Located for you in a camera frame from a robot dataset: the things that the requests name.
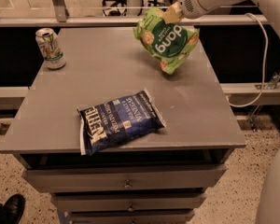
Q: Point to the green rice chip bag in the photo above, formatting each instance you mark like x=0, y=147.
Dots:
x=169, y=43

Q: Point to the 7up soda can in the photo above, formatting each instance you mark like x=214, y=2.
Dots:
x=47, y=41

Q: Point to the blue Kettle chips bag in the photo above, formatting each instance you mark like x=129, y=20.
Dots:
x=118, y=122

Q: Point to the grey drawer cabinet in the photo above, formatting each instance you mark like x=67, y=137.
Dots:
x=158, y=178

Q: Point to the black shoe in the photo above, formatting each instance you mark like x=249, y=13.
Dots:
x=12, y=210

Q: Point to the metal railing frame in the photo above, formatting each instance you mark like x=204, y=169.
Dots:
x=87, y=12

